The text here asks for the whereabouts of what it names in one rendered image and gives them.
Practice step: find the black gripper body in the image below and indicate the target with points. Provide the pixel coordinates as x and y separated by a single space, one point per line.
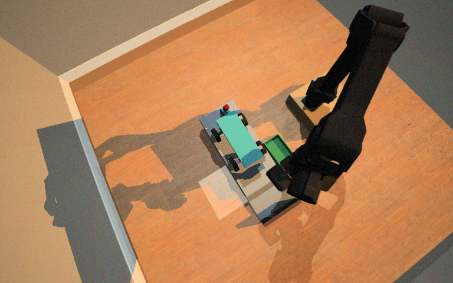
279 177

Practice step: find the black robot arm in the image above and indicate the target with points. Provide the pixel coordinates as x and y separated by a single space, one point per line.
374 35

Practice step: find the green tray floor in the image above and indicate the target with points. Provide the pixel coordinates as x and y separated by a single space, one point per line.
278 149

